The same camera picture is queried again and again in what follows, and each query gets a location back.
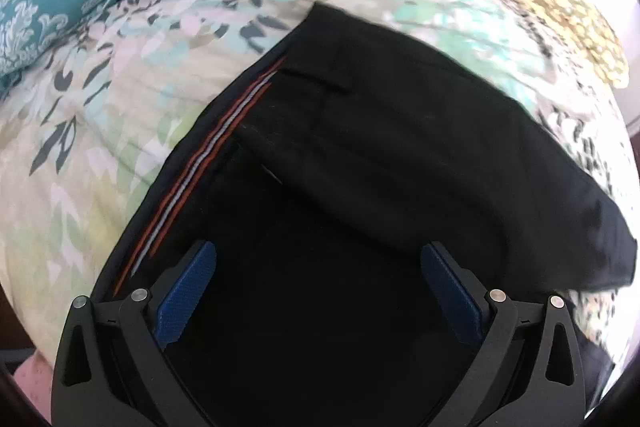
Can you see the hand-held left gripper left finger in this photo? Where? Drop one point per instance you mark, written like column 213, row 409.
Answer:
column 186, row 279

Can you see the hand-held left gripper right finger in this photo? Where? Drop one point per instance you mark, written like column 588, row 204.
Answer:
column 450, row 279

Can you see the black pants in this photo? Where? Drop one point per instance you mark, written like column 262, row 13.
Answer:
column 375, row 157

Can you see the floral leaf bed sheet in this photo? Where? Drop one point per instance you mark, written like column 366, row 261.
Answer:
column 100, row 157

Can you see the pink patterned cloth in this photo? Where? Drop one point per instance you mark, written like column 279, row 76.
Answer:
column 32, row 387

